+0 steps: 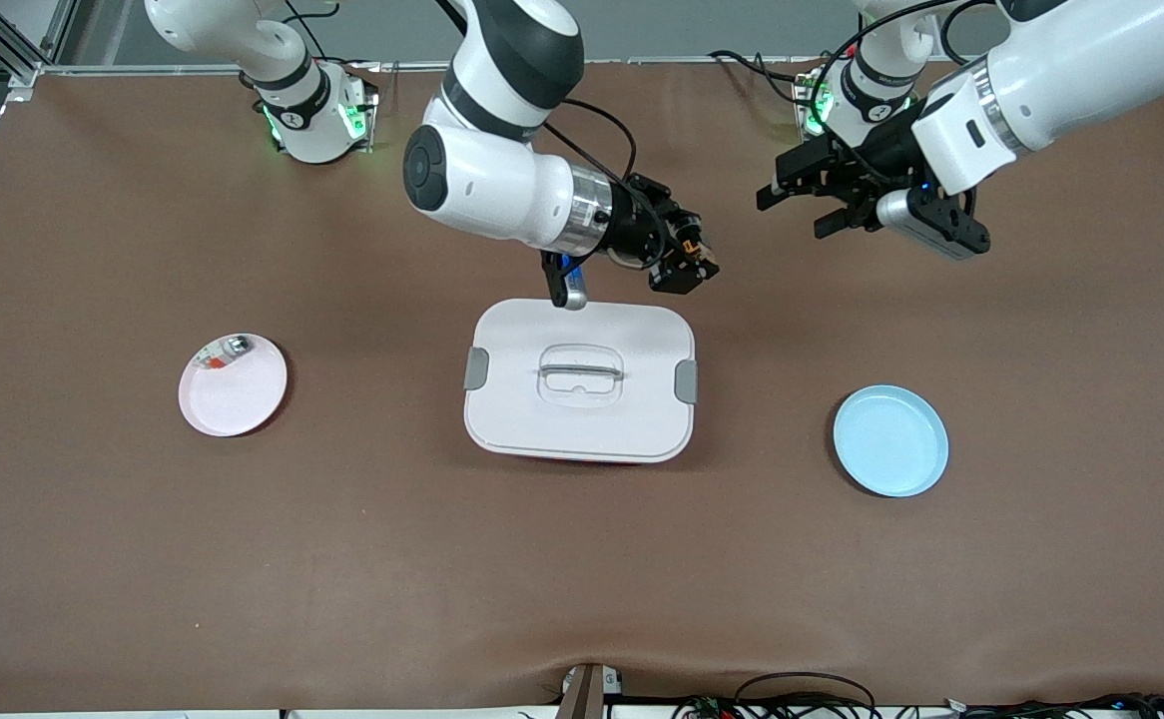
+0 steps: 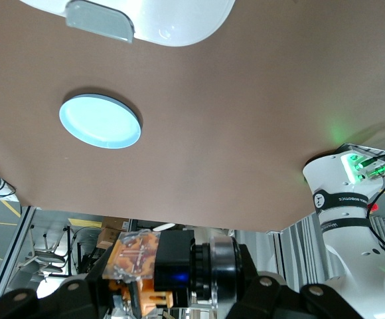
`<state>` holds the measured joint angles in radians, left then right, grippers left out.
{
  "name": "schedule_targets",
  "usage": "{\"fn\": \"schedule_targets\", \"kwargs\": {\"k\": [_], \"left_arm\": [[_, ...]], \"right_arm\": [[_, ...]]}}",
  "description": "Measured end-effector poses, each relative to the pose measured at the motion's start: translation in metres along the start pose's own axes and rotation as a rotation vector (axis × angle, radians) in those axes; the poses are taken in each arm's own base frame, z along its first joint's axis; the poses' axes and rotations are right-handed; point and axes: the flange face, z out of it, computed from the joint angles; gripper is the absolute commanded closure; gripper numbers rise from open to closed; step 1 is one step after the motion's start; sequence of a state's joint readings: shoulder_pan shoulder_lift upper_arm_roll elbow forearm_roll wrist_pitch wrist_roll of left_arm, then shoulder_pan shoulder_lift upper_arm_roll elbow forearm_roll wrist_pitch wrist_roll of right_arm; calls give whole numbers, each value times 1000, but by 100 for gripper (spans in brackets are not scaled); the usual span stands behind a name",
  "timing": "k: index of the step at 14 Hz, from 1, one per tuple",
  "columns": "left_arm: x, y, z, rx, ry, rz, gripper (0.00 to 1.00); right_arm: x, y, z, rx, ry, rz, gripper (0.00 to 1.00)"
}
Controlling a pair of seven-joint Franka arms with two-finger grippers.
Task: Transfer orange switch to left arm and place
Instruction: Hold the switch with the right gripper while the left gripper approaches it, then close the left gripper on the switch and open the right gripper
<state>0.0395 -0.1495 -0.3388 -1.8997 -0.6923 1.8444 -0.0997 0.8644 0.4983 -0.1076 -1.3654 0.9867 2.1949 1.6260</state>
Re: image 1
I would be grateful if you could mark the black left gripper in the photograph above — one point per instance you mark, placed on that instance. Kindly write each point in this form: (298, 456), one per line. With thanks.
(876, 160)

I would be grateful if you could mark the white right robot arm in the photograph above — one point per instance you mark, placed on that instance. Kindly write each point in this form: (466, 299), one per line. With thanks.
(482, 185)

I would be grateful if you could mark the table edge clamp bracket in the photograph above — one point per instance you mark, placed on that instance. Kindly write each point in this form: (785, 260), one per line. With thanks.
(587, 691)

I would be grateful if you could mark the aluminium frame profile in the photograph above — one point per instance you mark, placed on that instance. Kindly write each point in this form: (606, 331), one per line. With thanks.
(21, 72)

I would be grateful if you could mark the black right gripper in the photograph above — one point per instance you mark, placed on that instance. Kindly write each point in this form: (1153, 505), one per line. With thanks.
(635, 232)

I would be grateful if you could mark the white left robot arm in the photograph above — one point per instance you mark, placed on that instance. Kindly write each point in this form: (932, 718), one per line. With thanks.
(1071, 80)

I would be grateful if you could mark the pink round plate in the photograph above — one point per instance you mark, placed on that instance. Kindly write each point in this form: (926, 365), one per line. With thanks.
(233, 394)

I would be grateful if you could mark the light blue round plate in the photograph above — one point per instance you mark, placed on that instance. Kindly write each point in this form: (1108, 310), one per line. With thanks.
(889, 441)

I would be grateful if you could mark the small white red component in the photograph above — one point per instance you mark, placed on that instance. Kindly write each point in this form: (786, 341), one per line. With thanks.
(211, 357)

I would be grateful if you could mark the small silver metal switch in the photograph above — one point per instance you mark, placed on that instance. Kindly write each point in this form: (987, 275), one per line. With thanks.
(238, 348)

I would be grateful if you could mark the white lunch box grey latches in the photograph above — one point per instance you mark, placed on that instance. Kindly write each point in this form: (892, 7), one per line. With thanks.
(580, 399)

